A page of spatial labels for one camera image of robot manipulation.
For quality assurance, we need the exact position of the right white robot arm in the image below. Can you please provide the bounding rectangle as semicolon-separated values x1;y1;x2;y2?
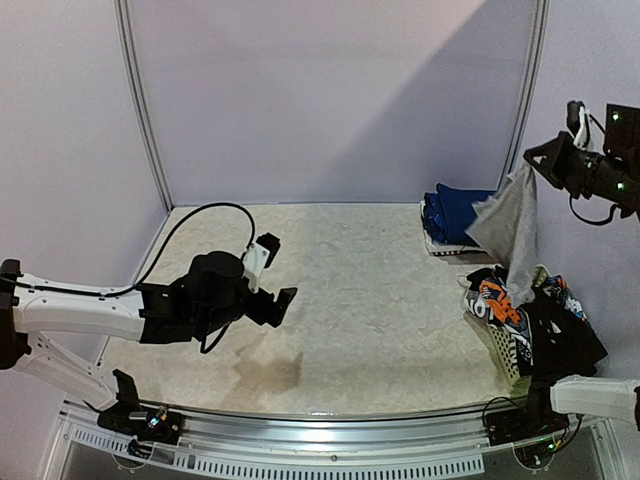
516;100;639;436

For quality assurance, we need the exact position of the colourful graphic print garment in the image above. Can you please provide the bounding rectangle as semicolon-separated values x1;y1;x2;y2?
464;265;589;377

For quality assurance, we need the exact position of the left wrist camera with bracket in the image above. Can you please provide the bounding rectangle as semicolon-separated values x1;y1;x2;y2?
242;232;281;293

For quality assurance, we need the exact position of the folded blue garment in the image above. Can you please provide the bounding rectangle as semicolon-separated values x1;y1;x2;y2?
422;183;496;247

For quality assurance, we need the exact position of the grey tank top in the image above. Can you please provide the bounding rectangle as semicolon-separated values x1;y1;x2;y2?
466;165;538;307

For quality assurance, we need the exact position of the left aluminium corner post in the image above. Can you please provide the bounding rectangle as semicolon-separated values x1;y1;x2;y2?
114;0;174;213

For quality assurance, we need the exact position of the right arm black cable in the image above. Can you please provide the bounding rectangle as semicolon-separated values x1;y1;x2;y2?
568;192;617;225

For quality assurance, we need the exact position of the right aluminium corner post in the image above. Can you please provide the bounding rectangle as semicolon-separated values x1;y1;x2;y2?
497;0;550;188

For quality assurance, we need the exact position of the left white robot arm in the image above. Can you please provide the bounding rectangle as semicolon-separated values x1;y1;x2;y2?
1;251;297;434

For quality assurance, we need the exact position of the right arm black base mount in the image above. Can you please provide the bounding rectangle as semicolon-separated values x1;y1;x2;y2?
481;381;582;451

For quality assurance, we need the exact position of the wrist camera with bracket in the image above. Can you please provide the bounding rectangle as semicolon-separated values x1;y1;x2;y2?
242;232;281;293
566;100;605;151

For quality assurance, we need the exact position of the white perforated laundry basket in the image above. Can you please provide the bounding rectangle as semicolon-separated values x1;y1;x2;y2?
467;264;551;387

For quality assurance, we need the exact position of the aluminium front rail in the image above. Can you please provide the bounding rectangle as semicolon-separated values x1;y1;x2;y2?
37;384;629;480

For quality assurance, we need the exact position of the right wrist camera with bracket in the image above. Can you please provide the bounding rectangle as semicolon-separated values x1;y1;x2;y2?
566;100;605;151

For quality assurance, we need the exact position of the aluminium corner post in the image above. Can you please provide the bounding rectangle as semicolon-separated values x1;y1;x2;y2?
114;0;174;213
497;0;550;188

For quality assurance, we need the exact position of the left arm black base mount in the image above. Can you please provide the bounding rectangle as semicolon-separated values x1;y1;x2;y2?
97;370;184;445

